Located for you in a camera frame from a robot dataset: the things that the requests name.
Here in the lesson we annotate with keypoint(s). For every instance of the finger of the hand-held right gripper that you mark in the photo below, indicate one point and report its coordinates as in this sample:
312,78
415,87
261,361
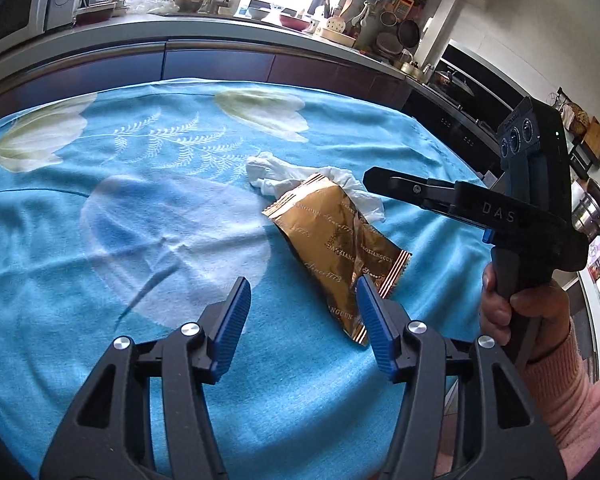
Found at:
410,189

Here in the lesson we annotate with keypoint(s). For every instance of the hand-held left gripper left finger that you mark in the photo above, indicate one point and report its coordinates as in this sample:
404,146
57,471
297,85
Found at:
232,317

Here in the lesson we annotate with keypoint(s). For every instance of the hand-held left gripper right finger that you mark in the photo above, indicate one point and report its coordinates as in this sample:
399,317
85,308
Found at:
375,320

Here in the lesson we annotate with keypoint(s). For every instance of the gold foil wrapper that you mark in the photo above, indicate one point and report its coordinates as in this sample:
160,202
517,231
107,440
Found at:
330,225

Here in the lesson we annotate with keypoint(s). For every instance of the white tissue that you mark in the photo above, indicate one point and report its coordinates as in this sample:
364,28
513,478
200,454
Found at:
270,170

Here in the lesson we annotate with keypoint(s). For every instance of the person's right forearm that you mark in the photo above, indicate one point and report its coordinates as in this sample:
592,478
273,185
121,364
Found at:
580,400

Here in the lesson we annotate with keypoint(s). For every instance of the person's right hand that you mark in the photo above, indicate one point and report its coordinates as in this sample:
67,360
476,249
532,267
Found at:
550,310

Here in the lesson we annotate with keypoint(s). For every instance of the steel pot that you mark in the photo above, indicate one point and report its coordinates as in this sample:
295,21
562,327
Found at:
592,207

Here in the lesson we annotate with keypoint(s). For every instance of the black built-in oven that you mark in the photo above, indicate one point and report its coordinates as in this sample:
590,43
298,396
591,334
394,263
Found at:
460,115

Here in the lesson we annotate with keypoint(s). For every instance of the wooden cutting board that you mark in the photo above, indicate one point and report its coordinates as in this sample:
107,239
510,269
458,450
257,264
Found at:
596,136

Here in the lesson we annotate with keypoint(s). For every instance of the stovetop pot with lid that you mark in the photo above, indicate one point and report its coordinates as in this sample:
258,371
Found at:
450,80

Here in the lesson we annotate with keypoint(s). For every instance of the hanging dark frying pan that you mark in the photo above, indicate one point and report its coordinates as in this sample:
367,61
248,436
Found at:
409,35

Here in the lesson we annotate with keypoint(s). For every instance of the blue floral blanket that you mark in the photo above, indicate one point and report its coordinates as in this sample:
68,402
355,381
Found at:
80,260

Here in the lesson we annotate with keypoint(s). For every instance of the white utensil holder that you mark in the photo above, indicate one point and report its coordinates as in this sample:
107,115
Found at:
332,27

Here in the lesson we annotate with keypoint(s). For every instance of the pink bowl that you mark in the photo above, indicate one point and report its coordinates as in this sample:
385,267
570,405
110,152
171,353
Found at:
294,21

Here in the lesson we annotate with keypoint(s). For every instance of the kitchen counter cabinet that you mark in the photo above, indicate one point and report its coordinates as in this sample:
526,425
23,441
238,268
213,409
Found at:
220,62

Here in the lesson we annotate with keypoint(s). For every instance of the clear plastic bags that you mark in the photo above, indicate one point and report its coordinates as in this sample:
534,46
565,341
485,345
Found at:
152,4

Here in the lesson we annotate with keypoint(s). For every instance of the dark red tray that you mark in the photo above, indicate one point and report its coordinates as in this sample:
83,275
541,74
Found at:
95,14

